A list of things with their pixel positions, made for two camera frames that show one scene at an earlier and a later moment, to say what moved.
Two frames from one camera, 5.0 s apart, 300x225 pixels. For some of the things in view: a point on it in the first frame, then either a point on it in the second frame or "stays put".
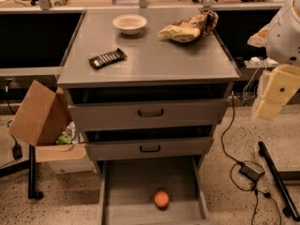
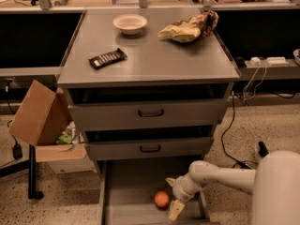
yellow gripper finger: x=282 y=85 to x=176 y=207
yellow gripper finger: x=259 y=37 to x=171 y=181
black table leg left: x=31 y=165 stays put
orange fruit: x=161 y=198 stays put
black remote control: x=107 y=58 stays put
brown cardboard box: x=42 y=117 stays put
